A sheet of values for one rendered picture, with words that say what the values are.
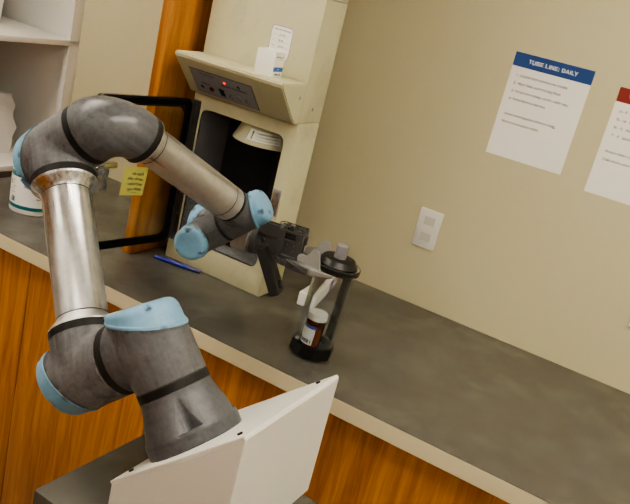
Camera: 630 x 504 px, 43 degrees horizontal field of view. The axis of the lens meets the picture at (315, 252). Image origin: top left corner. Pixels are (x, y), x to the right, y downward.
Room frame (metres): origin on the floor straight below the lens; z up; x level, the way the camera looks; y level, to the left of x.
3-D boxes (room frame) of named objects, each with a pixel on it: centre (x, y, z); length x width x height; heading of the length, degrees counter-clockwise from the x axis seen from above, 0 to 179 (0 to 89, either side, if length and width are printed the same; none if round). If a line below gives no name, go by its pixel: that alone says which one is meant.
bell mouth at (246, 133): (2.08, 0.20, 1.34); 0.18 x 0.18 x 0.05
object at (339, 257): (1.68, -0.06, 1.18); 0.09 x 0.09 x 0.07
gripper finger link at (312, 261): (1.64, -0.01, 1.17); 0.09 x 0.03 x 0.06; 55
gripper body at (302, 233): (1.71, 0.08, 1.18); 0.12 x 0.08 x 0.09; 80
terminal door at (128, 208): (1.93, 0.49, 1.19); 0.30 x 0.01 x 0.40; 146
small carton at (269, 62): (1.92, 0.21, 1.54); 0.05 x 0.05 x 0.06; 69
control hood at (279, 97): (1.95, 0.29, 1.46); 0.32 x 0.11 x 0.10; 65
